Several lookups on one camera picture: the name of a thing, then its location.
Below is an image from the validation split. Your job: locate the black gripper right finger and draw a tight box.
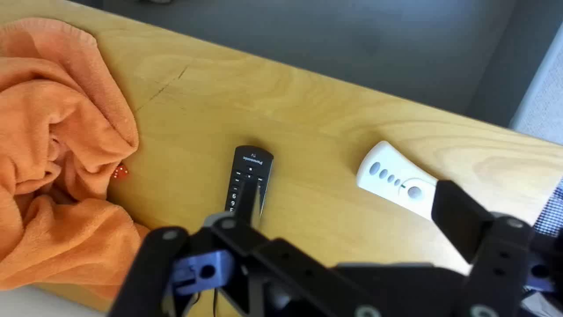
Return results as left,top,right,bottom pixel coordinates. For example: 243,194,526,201
431,180,563,317

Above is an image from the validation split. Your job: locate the white remote control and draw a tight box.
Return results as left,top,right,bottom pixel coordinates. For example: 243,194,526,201
355,141,438,218

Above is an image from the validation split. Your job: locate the black remote control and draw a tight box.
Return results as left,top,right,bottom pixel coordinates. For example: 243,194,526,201
225,146,274,215

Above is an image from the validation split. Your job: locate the orange cloth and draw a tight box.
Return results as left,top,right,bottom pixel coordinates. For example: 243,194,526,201
0,18,146,299

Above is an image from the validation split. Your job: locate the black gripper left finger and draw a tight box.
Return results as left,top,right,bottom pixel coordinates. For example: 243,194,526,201
107,176,348,317

